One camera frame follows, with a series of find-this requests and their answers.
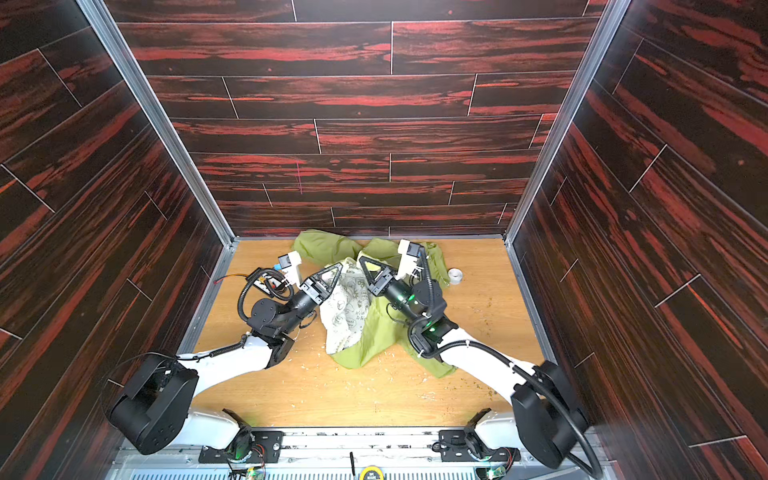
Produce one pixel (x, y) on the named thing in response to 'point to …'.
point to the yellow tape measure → (371, 468)
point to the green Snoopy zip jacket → (357, 327)
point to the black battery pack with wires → (270, 282)
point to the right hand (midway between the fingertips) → (366, 256)
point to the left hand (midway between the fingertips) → (343, 270)
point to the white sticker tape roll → (455, 276)
